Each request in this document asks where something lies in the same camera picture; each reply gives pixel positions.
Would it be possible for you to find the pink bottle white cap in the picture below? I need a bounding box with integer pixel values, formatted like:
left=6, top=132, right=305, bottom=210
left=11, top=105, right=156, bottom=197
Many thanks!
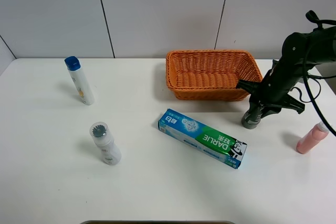
left=296, top=121, right=330, bottom=154

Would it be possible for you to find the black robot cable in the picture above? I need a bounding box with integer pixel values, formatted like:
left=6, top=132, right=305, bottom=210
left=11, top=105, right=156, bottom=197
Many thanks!
left=291, top=10, right=336, bottom=137

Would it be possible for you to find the black face wash tube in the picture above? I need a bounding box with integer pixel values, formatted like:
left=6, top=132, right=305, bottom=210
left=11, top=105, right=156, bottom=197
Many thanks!
left=241, top=104, right=264, bottom=130

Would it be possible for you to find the orange wicker basket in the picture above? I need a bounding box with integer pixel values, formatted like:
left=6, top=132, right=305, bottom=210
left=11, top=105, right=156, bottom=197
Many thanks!
left=166, top=49, right=262, bottom=102

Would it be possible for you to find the green blue toothpaste box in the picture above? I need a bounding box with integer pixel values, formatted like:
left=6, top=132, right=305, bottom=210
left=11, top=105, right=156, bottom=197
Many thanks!
left=158, top=109, right=247, bottom=169

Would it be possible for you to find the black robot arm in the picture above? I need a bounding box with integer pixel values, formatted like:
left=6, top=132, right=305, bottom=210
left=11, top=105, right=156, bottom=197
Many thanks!
left=236, top=27, right=335, bottom=125

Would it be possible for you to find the white bottle blue cap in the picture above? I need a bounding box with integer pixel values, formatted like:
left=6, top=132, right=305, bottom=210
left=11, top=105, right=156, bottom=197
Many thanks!
left=64, top=56, right=95, bottom=105

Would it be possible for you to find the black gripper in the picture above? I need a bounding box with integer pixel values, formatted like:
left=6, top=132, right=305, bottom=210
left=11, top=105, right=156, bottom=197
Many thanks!
left=236, top=60, right=305, bottom=119

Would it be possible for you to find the white bottle clear brush cap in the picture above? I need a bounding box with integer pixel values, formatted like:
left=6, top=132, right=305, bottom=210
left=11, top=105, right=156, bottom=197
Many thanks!
left=89, top=122, right=121, bottom=165

